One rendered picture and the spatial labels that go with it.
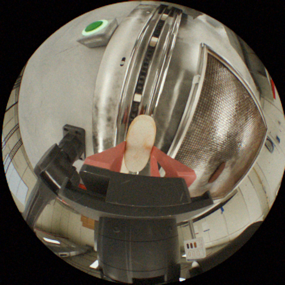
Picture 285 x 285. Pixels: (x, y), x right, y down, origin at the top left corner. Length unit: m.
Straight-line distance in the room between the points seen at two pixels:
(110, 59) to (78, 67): 0.11
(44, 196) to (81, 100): 0.26
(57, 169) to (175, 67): 0.34
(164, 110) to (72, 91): 0.25
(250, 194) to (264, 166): 0.97
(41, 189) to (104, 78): 0.27
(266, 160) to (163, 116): 3.65
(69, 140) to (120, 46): 0.25
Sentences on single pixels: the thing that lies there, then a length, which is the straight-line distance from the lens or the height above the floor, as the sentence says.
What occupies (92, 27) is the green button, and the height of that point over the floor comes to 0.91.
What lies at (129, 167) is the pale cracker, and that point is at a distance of 0.15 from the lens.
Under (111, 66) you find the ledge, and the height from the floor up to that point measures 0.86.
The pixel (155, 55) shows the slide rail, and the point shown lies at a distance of 0.22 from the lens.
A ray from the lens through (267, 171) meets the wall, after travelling 3.73.
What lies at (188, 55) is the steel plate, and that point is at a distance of 0.29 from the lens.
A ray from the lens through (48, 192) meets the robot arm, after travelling 0.25.
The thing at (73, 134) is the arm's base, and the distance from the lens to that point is 0.30.
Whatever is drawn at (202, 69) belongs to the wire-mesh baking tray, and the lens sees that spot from 0.19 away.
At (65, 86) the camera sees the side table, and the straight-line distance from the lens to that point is 0.31.
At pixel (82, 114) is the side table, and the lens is 0.28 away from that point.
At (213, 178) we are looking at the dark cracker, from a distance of 0.35.
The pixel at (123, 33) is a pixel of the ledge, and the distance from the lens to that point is 0.24.
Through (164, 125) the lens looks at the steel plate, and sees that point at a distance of 0.25.
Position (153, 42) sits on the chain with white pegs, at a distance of 0.22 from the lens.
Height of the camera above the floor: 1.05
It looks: 57 degrees down
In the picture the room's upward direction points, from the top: 172 degrees clockwise
